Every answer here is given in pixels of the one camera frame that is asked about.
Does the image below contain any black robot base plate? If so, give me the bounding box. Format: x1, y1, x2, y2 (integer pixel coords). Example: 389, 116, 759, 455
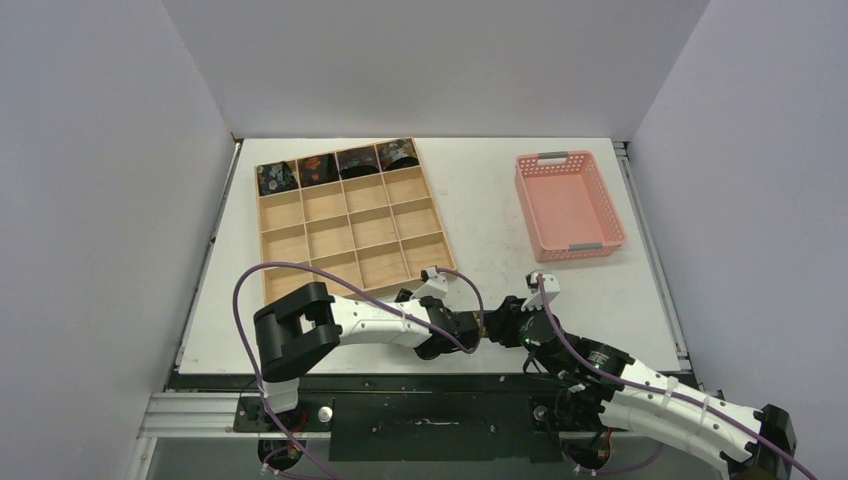
231, 370, 631, 465

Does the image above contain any rolled orange floral tie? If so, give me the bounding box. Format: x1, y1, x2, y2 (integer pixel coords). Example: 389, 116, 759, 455
297, 153, 339, 187

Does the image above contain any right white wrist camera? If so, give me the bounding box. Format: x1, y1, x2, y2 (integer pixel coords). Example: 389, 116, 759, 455
521, 270, 561, 311

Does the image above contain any purple cable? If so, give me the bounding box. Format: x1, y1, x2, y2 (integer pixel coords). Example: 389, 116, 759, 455
231, 262, 486, 480
535, 272, 819, 480

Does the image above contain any pink plastic basket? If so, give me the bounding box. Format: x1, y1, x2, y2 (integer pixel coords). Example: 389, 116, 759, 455
515, 151, 627, 263

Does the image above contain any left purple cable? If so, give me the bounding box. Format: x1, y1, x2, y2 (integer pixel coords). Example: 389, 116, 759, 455
231, 262, 486, 480

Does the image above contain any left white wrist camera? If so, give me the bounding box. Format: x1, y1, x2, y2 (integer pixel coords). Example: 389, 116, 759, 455
414, 266, 449, 299

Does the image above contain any rolled blue floral tie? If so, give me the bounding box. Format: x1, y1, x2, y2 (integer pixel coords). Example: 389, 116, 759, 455
256, 161, 299, 197

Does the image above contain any rolled dark patterned tie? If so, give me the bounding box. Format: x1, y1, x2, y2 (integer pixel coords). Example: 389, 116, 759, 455
336, 146, 380, 179

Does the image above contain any blue yellow floral tie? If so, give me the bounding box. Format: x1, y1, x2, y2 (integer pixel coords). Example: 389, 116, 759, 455
477, 310, 500, 342

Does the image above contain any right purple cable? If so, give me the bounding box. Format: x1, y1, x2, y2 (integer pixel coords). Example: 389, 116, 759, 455
535, 272, 819, 480

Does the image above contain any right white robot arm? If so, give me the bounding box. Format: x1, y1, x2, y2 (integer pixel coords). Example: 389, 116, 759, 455
482, 296, 798, 479

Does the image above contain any wooden compartment tray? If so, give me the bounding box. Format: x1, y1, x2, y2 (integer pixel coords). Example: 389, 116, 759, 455
254, 139, 455, 302

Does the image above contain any rolled brown patterned tie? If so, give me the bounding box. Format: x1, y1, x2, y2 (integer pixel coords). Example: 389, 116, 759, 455
375, 138, 419, 172

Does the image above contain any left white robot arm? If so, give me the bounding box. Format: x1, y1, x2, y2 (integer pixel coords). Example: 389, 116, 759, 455
253, 280, 482, 431

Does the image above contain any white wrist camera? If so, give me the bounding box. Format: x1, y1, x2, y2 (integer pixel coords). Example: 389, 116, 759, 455
414, 266, 449, 299
521, 270, 561, 311

